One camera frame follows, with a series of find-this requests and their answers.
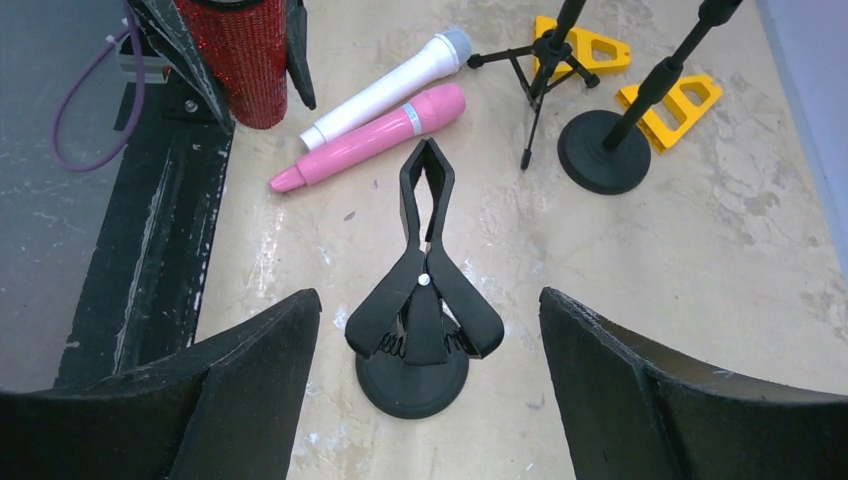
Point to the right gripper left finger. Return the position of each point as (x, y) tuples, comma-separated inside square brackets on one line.
[(227, 407)]

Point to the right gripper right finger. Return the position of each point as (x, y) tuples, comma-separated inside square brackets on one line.
[(633, 408)]

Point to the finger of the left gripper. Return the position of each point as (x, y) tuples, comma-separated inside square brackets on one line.
[(168, 34), (296, 50)]

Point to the white toy microphone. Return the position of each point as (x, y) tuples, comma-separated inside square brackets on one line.
[(442, 56)]

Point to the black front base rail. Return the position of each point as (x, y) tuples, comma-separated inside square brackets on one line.
[(143, 291)]

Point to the black left round-base stand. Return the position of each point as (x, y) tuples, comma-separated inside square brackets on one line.
[(604, 152)]

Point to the black round-base mic stand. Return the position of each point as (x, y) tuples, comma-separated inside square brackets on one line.
[(416, 332)]

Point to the black tripod shock-mount stand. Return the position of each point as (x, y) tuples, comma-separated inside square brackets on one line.
[(557, 63)]

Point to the red glitter microphone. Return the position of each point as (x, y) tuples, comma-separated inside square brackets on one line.
[(244, 45)]

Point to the pink toy microphone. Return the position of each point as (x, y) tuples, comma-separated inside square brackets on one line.
[(425, 113)]

